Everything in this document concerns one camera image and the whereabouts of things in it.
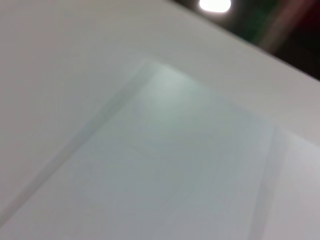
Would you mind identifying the bright white light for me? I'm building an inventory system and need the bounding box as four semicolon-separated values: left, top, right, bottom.
198;0;232;13

